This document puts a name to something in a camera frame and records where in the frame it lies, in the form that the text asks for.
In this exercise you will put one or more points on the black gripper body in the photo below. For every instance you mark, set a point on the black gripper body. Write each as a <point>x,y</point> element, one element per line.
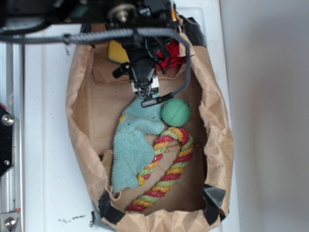
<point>141,68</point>

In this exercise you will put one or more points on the crumpled red paper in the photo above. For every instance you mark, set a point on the crumpled red paper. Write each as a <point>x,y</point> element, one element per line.
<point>172,59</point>

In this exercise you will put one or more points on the teal terry cloth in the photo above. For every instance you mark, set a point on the teal terry cloth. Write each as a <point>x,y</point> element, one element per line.
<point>131,150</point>

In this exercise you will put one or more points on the brown paper bag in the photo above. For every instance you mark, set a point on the brown paper bag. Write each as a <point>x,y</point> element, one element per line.
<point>199,200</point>

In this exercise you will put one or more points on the aluminium frame rail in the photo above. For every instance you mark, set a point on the aluminium frame rail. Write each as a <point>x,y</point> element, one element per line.
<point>12,96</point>

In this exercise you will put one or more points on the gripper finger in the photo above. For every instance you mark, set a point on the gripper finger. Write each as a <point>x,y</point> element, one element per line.
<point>141,93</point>
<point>149,94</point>

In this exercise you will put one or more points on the green rubber ball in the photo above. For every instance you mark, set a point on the green rubber ball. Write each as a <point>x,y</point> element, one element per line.
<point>176,112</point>

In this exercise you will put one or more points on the yellow sponge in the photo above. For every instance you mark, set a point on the yellow sponge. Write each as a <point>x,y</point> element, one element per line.
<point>117,53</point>

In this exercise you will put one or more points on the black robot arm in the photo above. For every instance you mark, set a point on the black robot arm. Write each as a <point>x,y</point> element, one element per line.
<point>144,28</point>

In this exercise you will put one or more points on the multicolour twisted rope toy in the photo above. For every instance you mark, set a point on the multicolour twisted rope toy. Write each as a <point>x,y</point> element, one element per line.
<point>175,171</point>

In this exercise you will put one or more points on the black metal bracket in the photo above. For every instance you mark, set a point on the black metal bracket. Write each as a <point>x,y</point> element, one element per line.
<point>6,140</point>

